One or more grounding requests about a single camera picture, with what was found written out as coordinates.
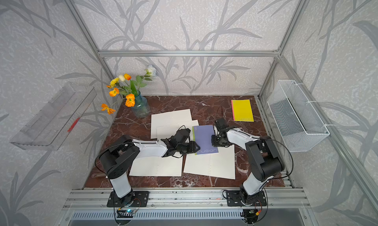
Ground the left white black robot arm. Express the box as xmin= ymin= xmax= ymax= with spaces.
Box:
xmin=98 ymin=134 xmax=200 ymax=198

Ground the open notebook front right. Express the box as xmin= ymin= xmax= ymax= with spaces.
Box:
xmin=183 ymin=145 xmax=236 ymax=180

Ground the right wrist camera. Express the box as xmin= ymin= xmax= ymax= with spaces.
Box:
xmin=215 ymin=118 xmax=229 ymax=132

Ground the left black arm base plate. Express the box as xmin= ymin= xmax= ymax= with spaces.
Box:
xmin=107 ymin=191 xmax=150 ymax=208

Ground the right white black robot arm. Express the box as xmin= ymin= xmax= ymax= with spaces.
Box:
xmin=211 ymin=128 xmax=285 ymax=201

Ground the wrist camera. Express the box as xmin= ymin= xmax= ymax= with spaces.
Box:
xmin=174 ymin=128 xmax=191 ymax=144
xmin=215 ymin=118 xmax=229 ymax=132

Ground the purple notebook green spine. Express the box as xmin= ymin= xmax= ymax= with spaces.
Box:
xmin=192 ymin=125 xmax=219 ymax=155

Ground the clear plastic wall tray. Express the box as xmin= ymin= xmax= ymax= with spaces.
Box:
xmin=10 ymin=82 xmax=97 ymax=151

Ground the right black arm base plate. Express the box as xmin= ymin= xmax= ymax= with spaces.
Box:
xmin=225 ymin=190 xmax=267 ymax=207

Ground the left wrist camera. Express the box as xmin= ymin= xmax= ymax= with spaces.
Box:
xmin=174 ymin=128 xmax=191 ymax=144

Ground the glass vase with flowers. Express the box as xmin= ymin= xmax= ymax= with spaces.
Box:
xmin=107 ymin=65 xmax=157 ymax=118

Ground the open notebook centre left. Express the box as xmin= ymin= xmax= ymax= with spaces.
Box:
xmin=151 ymin=120 xmax=199 ymax=144

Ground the open notebook front left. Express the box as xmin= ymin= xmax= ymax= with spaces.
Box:
xmin=129 ymin=157 xmax=183 ymax=177

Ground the white wire mesh basket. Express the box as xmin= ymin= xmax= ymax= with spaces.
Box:
xmin=267 ymin=80 xmax=330 ymax=152

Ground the brown slotted spatula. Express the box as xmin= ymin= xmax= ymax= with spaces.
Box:
xmin=91 ymin=173 xmax=106 ymax=178

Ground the yellow notebook pink spine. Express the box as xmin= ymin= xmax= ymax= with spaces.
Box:
xmin=231 ymin=100 xmax=254 ymax=122

